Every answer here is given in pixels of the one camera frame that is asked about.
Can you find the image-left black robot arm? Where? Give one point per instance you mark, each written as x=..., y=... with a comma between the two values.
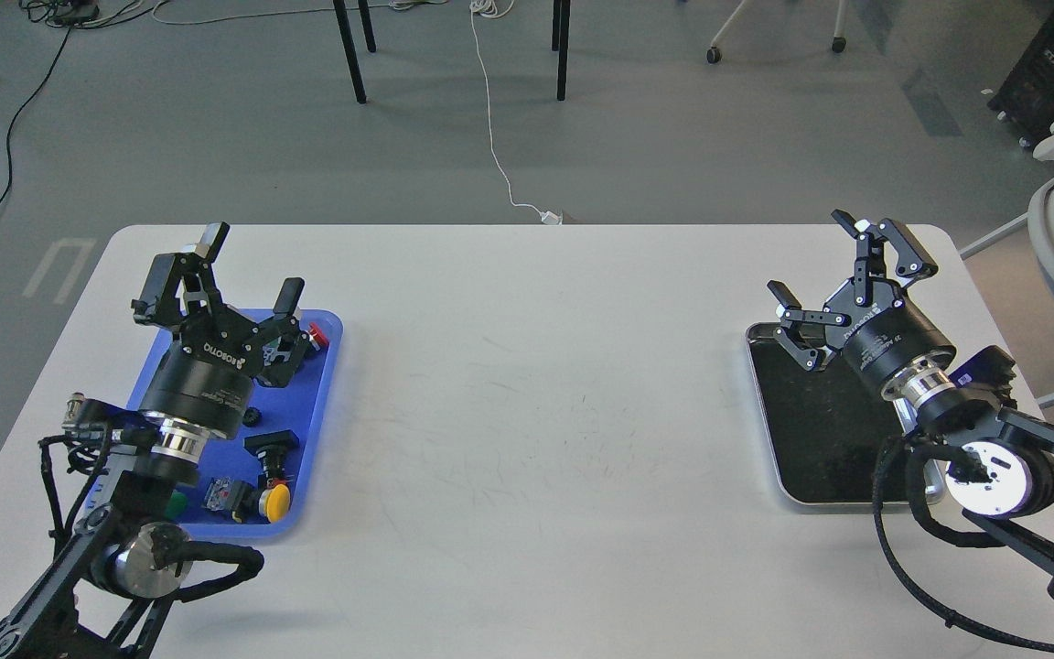
x=119, y=562

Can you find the yellow push button switch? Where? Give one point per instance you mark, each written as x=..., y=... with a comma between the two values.
x=240, y=501

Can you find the image-right black gripper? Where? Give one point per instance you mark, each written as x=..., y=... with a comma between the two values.
x=884, y=339

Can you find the black push button switch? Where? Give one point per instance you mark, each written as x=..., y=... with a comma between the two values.
x=271, y=450

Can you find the silver metal tray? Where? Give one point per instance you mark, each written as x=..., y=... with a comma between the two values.
x=824, y=429

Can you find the green push button switch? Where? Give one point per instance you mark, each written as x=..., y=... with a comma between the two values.
x=176, y=506

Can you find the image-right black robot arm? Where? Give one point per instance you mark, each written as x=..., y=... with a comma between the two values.
x=974, y=463

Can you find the image-left black gripper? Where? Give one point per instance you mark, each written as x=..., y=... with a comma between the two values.
x=217, y=357

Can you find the white rolling chair base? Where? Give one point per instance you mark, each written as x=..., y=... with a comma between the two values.
x=755, y=32

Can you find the red push button switch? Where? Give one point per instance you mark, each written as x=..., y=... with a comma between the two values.
x=317, y=338

